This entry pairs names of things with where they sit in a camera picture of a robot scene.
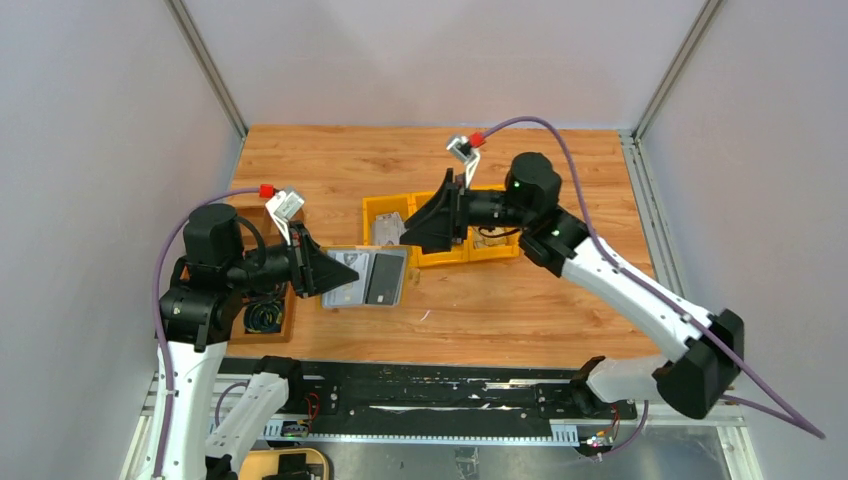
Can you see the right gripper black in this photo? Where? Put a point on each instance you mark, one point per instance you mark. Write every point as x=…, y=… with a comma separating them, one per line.
x=456, y=211

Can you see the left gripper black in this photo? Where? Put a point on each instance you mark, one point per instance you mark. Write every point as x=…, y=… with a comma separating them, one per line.
x=299, y=263

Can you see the yellow leather card holder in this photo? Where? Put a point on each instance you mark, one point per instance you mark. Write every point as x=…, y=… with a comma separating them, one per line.
x=382, y=270

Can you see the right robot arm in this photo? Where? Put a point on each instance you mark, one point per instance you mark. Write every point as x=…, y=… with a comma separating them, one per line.
x=700, y=350

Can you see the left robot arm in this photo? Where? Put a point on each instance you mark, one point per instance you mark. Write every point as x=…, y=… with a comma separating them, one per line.
x=182, y=443

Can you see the gold cards in bin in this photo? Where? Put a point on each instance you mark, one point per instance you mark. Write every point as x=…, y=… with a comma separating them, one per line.
x=483, y=242

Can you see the cards in yellow bin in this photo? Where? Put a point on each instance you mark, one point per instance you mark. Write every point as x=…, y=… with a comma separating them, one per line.
x=387, y=229

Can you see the yellow plastic bin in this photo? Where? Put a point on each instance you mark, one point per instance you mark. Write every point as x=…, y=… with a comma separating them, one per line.
x=406, y=205

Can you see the wooden compartment tray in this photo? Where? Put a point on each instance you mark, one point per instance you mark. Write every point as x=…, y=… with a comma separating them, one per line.
x=229, y=279

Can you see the yellow tray with phone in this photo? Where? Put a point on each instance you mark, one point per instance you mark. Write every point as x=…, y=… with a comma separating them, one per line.
x=288, y=463

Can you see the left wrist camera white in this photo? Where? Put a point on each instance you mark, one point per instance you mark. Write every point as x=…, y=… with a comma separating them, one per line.
x=282, y=207

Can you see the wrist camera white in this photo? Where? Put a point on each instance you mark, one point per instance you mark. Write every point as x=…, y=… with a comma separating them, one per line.
x=467, y=153
x=282, y=207

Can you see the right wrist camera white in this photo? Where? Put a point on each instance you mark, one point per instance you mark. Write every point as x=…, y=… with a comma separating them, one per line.
x=467, y=153

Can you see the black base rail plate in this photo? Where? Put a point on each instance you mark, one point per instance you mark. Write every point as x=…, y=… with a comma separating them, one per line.
x=431, y=401

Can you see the aluminium frame rails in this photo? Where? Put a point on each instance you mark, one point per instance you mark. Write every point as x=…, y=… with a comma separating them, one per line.
x=216, y=277

